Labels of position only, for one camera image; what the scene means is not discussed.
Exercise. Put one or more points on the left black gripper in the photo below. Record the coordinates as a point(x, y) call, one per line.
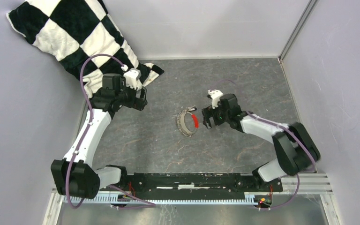
point(138, 103)

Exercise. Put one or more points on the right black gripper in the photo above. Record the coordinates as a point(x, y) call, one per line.
point(209, 112)

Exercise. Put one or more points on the keyring loop with red tag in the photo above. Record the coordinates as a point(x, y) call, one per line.
point(182, 125)

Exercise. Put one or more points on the key with black head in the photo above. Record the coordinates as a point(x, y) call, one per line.
point(191, 109)

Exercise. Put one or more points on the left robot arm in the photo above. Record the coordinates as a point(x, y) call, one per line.
point(73, 175)

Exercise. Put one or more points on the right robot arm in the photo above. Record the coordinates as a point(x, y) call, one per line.
point(294, 148)

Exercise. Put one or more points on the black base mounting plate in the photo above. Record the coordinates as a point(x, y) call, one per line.
point(187, 194)

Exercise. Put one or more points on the black white checkered cloth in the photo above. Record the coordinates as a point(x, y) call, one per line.
point(83, 38)

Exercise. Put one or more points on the corner aluminium profile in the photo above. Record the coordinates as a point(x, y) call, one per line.
point(297, 29)

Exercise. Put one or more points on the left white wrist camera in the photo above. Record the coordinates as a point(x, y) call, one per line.
point(132, 78)

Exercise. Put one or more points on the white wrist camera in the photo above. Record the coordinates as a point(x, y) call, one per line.
point(132, 78)
point(215, 96)

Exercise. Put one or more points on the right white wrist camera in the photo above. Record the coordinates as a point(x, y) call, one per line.
point(215, 96)

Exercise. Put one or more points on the toothed cable duct strip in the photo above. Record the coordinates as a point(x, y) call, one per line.
point(119, 199)

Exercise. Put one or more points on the aluminium frame rail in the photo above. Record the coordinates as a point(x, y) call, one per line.
point(307, 183)

